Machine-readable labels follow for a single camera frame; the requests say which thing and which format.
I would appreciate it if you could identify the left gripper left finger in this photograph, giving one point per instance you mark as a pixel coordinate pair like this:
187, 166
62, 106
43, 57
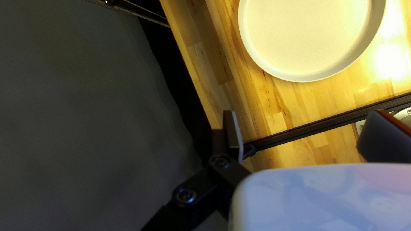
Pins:
224, 166

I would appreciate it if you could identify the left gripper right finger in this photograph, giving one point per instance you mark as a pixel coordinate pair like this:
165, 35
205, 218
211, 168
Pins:
385, 141

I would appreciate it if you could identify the light grey round plate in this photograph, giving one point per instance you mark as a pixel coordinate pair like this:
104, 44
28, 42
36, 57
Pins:
305, 38

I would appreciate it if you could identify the black frame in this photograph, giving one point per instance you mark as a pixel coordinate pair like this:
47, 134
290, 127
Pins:
321, 126

